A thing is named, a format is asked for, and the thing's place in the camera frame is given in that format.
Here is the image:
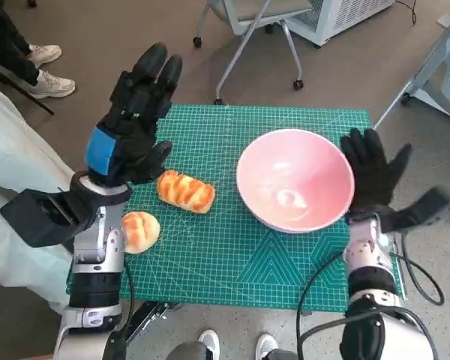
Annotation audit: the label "grey office chair with casters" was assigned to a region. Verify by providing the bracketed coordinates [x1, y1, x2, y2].
[193, 0, 316, 106]

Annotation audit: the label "green cutting mat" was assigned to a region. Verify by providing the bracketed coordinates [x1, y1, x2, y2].
[66, 103, 408, 314]

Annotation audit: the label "black looped wrist camera cable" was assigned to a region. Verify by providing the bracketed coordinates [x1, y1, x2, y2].
[391, 232, 446, 307]

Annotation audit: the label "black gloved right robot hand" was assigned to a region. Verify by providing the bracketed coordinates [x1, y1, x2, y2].
[339, 127, 414, 217]

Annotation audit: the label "person in dark trousers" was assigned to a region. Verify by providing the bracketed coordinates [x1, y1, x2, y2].
[0, 0, 77, 101]

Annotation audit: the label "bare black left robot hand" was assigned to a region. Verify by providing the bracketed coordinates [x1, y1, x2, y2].
[84, 41, 184, 187]

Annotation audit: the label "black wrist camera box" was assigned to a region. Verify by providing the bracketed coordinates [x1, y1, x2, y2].
[0, 189, 98, 248]
[378, 187, 450, 233]

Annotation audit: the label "black stand legs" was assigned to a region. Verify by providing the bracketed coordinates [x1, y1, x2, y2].
[0, 59, 56, 116]

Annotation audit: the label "white perforated cabinet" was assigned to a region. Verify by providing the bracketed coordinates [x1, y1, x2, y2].
[286, 0, 397, 48]

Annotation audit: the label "round toy bread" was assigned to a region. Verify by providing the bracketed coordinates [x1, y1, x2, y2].
[120, 210, 161, 255]

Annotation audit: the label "black metal table bracket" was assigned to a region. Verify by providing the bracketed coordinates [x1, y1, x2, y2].
[125, 299, 185, 346]

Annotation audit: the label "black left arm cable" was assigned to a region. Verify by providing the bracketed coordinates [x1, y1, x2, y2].
[123, 262, 136, 338]

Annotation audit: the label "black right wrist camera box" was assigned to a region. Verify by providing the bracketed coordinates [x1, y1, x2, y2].
[378, 187, 450, 233]

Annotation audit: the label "thin black floor cable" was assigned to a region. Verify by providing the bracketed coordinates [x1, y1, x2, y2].
[395, 0, 417, 26]

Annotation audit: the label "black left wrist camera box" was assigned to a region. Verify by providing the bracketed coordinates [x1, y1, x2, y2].
[0, 189, 98, 248]

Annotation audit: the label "long braided toy bread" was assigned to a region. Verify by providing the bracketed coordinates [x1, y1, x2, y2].
[156, 169, 215, 215]

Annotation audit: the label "pink bowl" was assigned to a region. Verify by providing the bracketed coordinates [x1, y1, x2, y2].
[235, 128, 356, 234]

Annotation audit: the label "person in pale trousers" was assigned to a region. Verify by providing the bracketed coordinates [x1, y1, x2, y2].
[0, 80, 76, 312]

